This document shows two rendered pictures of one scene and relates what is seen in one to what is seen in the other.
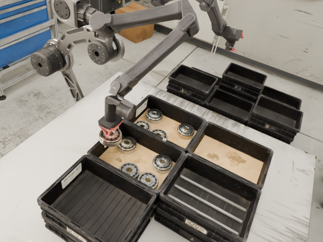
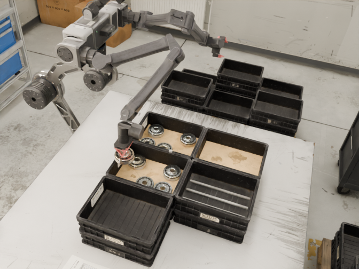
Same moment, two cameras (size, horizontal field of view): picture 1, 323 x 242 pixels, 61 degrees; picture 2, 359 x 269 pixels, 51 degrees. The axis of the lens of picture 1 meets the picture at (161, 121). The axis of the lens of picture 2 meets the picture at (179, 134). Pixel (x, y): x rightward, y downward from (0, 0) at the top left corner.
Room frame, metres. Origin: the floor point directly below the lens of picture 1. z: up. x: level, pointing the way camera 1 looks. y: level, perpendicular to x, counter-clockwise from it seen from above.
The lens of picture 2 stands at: (-0.54, 0.06, 2.46)
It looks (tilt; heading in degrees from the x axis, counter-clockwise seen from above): 42 degrees down; 355
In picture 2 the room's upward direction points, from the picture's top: 5 degrees clockwise
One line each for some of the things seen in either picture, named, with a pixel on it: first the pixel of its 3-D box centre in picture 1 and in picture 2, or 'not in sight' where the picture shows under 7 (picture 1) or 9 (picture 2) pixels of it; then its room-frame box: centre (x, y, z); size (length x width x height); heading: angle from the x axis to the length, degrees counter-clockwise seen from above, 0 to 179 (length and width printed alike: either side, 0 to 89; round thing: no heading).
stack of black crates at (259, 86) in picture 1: (238, 92); (236, 89); (2.44, -0.73, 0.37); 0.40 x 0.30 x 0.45; 70
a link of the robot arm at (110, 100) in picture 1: (112, 104); (124, 128); (0.86, 0.21, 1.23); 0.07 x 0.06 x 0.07; 68
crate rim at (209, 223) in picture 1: (211, 193); (218, 188); (0.74, -0.29, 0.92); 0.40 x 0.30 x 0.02; 69
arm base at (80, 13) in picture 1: (88, 14); (88, 55); (1.16, 0.41, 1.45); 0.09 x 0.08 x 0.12; 160
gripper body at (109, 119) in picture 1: (111, 114); (123, 137); (0.86, 0.22, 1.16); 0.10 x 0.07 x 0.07; 158
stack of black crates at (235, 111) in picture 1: (225, 116); (227, 118); (2.07, -0.60, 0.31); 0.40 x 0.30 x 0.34; 70
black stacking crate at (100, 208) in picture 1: (99, 205); (126, 214); (0.60, 0.19, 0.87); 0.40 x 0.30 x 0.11; 69
